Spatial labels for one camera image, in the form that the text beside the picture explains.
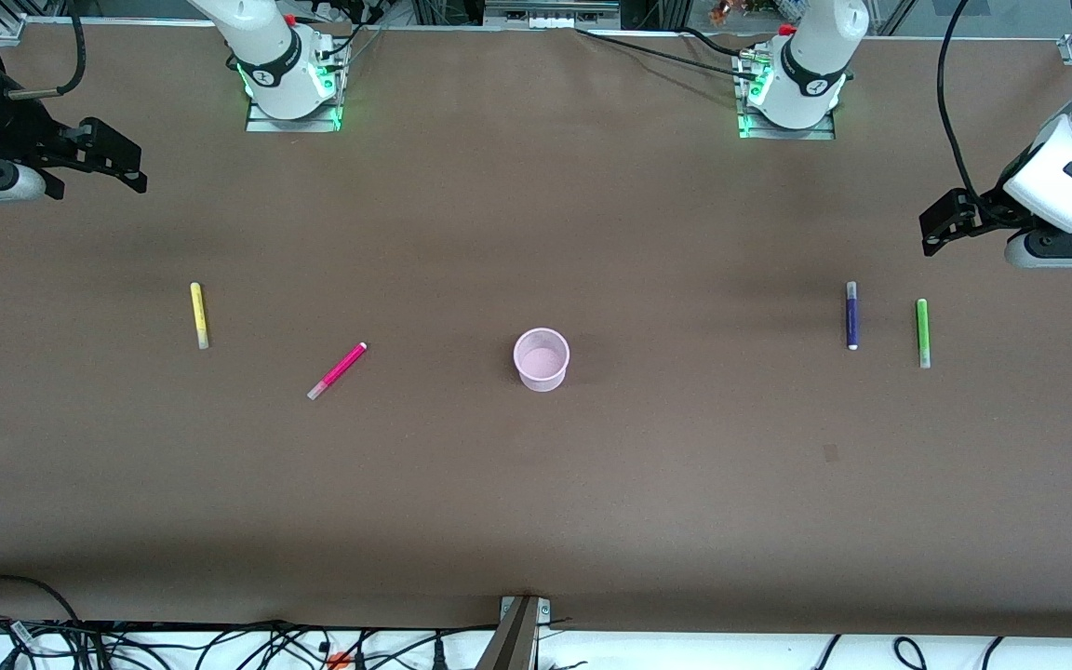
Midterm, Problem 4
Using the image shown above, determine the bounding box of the grey network switch box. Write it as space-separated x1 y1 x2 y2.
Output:
484 0 623 30

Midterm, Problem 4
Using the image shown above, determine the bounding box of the black looping floor cable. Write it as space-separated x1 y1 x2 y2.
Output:
0 574 83 626

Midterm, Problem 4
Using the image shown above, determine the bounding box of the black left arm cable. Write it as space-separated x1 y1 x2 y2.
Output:
937 0 995 202

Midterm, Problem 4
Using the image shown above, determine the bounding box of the short black table cable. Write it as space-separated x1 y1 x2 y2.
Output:
676 25 758 59

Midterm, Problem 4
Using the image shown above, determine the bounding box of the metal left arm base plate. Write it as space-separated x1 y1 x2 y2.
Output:
735 51 838 141

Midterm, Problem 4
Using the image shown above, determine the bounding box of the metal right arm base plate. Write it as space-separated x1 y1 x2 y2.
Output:
245 42 347 133

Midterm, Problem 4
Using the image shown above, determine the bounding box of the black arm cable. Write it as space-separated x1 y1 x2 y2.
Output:
0 0 88 101
937 0 995 202

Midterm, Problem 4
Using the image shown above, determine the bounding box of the pink highlighter pen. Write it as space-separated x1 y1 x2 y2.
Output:
307 342 369 401

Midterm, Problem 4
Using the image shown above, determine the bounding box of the aluminium strut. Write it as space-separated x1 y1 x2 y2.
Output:
475 596 542 670

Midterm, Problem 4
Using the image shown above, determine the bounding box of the metal strut bracket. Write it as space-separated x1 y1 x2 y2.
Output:
500 596 553 628

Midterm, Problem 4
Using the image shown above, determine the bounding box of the long black table cable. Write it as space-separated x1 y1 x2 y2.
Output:
576 27 760 83

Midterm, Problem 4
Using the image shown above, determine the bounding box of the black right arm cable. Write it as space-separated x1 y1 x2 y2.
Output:
0 0 88 101

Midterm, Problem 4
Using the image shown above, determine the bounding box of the yellow highlighter pen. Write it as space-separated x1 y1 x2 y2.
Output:
189 282 210 351

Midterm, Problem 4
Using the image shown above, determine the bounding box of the pink plastic pen holder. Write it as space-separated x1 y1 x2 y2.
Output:
512 328 571 393

